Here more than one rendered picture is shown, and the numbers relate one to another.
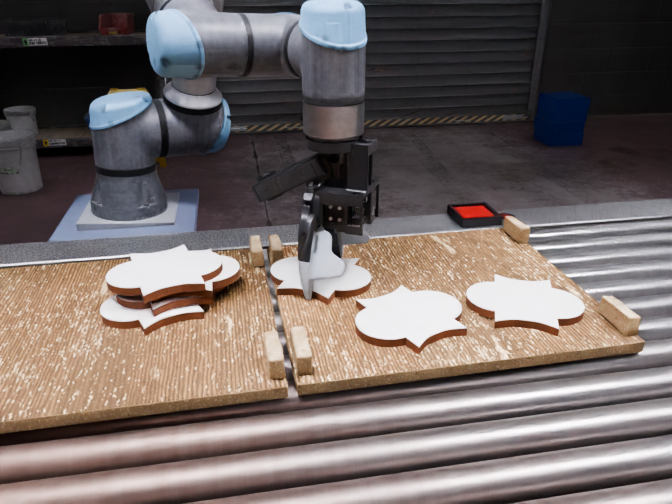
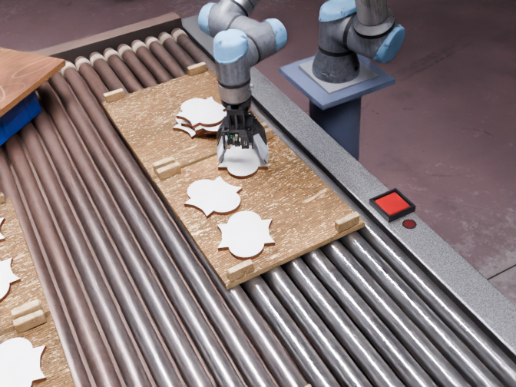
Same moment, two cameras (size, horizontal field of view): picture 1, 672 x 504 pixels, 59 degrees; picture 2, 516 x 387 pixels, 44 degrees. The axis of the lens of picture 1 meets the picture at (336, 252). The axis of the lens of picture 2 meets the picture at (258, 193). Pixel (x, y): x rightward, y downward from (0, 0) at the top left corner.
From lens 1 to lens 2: 145 cm
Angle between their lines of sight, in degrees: 63
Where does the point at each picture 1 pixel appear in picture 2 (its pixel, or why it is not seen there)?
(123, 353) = (160, 130)
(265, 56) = not seen: hidden behind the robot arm
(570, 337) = (219, 256)
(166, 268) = (201, 110)
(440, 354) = (187, 213)
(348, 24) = (218, 51)
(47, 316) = (179, 102)
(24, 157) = not seen: outside the picture
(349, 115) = (223, 91)
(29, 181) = not seen: outside the picture
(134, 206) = (320, 71)
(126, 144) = (324, 34)
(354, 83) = (223, 78)
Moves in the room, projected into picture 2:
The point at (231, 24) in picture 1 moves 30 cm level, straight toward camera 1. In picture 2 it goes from (223, 22) to (98, 58)
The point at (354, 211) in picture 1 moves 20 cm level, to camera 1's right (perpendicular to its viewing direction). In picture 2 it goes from (231, 137) to (256, 188)
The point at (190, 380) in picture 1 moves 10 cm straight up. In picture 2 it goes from (147, 152) to (140, 120)
